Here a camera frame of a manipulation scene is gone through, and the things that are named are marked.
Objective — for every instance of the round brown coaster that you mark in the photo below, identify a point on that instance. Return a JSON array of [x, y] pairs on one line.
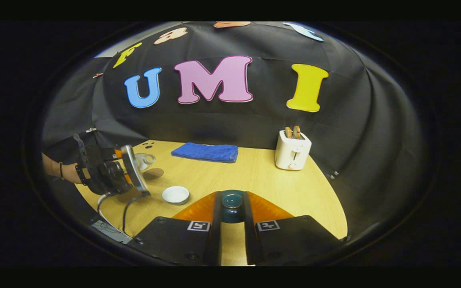
[[154, 173]]

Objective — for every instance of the white teacup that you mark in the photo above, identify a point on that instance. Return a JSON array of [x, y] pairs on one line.
[[175, 194]]

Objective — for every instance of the clear plastic water bottle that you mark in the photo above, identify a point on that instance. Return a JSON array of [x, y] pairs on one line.
[[145, 160]]

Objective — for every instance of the black backdrop cloth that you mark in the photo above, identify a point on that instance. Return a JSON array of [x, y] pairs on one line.
[[254, 120]]

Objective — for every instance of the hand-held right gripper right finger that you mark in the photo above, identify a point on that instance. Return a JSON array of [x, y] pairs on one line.
[[249, 240]]

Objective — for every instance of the brown toast slice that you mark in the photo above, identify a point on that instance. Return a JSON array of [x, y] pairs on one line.
[[297, 132], [289, 132]]

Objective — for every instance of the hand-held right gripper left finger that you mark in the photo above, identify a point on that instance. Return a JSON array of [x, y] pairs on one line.
[[216, 240]]

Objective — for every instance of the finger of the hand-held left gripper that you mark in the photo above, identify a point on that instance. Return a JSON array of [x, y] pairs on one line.
[[136, 172]]

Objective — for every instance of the dark teal teacup lid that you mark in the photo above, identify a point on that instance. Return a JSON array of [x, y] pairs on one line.
[[232, 202]]

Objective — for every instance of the white toaster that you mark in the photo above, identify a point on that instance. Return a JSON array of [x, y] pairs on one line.
[[292, 154]]

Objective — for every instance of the white paper sheet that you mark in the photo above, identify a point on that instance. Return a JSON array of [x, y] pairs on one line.
[[112, 232]]

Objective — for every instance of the blue folded towel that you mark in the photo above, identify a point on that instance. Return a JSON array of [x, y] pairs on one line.
[[206, 152]]

